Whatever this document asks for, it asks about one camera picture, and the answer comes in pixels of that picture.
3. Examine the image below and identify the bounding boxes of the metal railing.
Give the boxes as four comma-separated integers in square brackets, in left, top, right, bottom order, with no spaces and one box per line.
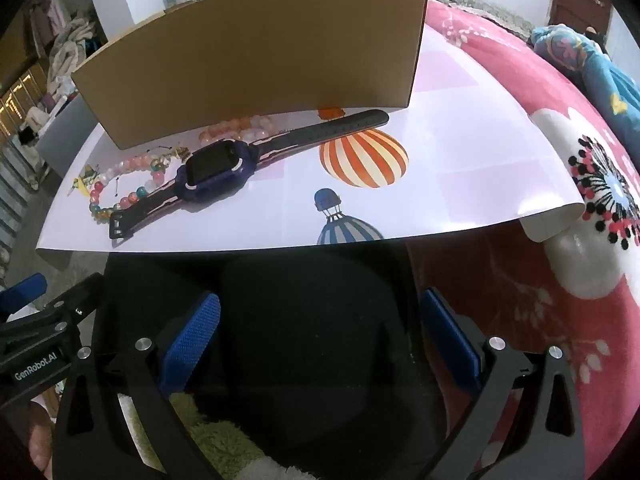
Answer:
[0,60,61,261]

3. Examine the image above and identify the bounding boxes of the multicolour bead bracelet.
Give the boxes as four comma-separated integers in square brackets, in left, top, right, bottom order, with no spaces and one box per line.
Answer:
[89,155,168,223]

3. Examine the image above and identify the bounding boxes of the pile of pale clothes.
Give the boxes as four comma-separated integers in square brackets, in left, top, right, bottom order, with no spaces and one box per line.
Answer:
[47,15,108,96]

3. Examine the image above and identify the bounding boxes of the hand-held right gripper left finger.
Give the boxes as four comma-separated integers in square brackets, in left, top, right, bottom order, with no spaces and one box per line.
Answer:
[52,290,223,480]

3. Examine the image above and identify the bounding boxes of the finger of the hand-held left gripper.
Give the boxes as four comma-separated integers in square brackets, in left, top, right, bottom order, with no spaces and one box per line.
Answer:
[52,273,106,321]
[0,274,48,313]

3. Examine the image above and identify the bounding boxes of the person's left hand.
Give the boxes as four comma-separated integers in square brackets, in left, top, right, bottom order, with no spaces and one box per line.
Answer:
[26,400,57,480]

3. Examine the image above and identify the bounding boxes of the hanging pink clothes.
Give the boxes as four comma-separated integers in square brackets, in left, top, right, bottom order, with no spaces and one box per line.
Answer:
[30,0,71,46]

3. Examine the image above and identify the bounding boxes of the green fluffy cloth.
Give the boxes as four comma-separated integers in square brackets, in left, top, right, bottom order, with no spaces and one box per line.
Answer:
[120,390,301,480]

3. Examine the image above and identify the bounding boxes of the white fluffy cloth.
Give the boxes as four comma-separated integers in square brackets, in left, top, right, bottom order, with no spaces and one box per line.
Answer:
[240,455,321,480]

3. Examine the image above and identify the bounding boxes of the blue patterned quilt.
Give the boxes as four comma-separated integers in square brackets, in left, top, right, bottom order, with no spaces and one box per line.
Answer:
[530,24,640,151]

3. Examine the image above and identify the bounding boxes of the pink floral blanket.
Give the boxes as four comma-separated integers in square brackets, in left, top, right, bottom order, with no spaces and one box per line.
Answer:
[405,0,640,480]

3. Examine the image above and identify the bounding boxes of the dark blue smartwatch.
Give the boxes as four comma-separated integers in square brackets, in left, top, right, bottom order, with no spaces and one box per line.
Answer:
[109,108,390,241]

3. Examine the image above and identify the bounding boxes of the grey storage bin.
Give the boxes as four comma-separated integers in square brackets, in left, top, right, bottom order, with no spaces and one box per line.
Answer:
[37,95,98,181]

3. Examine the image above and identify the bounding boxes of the brown cardboard box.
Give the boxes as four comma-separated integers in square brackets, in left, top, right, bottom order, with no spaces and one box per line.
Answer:
[70,0,430,151]

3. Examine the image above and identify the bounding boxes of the pink bead bracelet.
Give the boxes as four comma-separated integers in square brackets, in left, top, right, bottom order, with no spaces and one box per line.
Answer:
[199,115,277,144]

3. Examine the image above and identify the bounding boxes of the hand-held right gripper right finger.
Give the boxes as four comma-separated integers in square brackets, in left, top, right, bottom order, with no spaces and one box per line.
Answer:
[419,287,586,480]

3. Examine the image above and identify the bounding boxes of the grey green patterned bedcover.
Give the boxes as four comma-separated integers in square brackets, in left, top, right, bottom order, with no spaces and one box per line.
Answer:
[427,0,538,41]

